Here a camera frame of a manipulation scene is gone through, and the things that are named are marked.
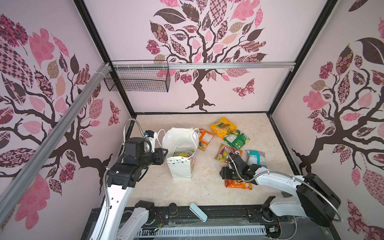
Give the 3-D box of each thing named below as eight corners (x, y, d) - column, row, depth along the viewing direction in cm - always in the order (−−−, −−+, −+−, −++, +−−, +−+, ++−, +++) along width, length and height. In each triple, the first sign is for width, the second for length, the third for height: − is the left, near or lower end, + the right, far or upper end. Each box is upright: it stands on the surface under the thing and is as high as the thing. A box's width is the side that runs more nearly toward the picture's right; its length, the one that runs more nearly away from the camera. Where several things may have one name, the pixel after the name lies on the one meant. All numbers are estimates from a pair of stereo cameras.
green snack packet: (237, 151, 99) (238, 149, 97) (223, 139, 105) (224, 137, 103) (249, 141, 104) (250, 138, 102) (235, 130, 111) (236, 128, 108)
